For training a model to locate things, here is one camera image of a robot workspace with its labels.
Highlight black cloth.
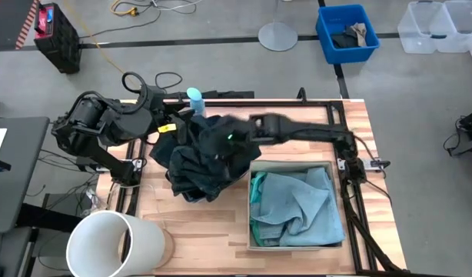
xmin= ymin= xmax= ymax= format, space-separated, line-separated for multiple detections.
xmin=331 ymin=26 xmax=359 ymax=49

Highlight white cylindrical bucket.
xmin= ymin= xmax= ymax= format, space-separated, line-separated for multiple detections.
xmin=65 ymin=210 xmax=176 ymax=277

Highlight yellow cable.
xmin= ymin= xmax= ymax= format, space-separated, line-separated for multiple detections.
xmin=62 ymin=0 xmax=145 ymax=84

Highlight black cable loop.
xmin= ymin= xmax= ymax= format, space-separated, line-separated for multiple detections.
xmin=155 ymin=72 xmax=184 ymax=92

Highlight grey beige cloth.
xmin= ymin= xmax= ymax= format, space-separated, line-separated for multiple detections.
xmin=351 ymin=22 xmax=369 ymax=48

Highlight light blue jeans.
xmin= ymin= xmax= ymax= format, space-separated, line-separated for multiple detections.
xmin=250 ymin=166 xmax=347 ymax=248

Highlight clear plastic tub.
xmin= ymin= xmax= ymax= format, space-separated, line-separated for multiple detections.
xmin=430 ymin=0 xmax=472 ymax=54
xmin=397 ymin=0 xmax=447 ymax=55

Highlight round grey stand base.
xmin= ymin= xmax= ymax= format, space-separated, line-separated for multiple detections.
xmin=258 ymin=22 xmax=299 ymax=52

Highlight beige fabric storage bin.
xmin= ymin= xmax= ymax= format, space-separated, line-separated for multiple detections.
xmin=246 ymin=159 xmax=343 ymax=252

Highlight black aluminium table frame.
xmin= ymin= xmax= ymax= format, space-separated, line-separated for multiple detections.
xmin=115 ymin=98 xmax=408 ymax=277

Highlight dark blue jeans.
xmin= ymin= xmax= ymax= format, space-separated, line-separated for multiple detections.
xmin=149 ymin=115 xmax=260 ymax=204

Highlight dark mat striped edge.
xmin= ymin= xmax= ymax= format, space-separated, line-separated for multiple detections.
xmin=0 ymin=0 xmax=42 ymax=52

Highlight black device with cables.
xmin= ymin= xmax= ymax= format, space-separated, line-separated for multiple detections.
xmin=442 ymin=106 xmax=472 ymax=158

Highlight black desk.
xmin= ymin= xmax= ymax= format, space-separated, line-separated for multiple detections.
xmin=0 ymin=117 xmax=51 ymax=234

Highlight grey white cable bundle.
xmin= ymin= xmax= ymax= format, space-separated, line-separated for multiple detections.
xmin=149 ymin=0 xmax=206 ymax=16

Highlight turquoise hoodie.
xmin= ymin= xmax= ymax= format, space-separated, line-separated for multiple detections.
xmin=249 ymin=171 xmax=268 ymax=247

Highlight black braided cable sleeve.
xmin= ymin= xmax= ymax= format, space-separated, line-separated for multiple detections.
xmin=341 ymin=180 xmax=408 ymax=275

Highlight black garment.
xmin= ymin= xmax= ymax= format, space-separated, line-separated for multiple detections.
xmin=199 ymin=113 xmax=262 ymax=162

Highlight blue plastic bin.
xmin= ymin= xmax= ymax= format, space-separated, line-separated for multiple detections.
xmin=315 ymin=4 xmax=381 ymax=65

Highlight black plastic crate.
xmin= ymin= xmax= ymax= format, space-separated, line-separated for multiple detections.
xmin=33 ymin=2 xmax=84 ymax=75

